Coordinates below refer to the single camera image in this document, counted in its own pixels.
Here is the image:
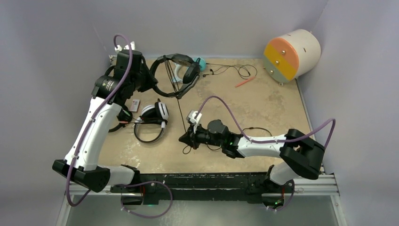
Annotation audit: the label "round drawer cabinet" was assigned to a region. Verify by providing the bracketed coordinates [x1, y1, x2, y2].
[263, 29, 321, 86]

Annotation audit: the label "pink orange stick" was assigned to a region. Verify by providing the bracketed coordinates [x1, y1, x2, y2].
[235, 77, 255, 88]

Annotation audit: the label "black headphones with cable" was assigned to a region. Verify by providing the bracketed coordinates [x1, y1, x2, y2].
[108, 105, 133, 133]

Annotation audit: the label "teal cat ear headphones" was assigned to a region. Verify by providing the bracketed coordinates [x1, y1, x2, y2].
[172, 56, 207, 83]

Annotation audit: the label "white and black headphones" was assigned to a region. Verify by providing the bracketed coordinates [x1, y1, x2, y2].
[133, 98, 169, 144]

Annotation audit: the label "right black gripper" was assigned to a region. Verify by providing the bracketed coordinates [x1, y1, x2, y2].
[179, 122, 223, 151]

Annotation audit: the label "black wired earbuds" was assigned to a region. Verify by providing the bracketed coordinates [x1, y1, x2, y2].
[202, 63, 258, 80]

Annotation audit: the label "black headphones with pink mic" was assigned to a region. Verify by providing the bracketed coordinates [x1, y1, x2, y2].
[150, 53, 273, 155]

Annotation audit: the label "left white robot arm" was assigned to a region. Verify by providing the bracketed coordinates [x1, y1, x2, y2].
[52, 50, 155, 193]

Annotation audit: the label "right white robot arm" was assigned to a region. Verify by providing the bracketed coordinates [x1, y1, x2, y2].
[178, 120, 325, 192]

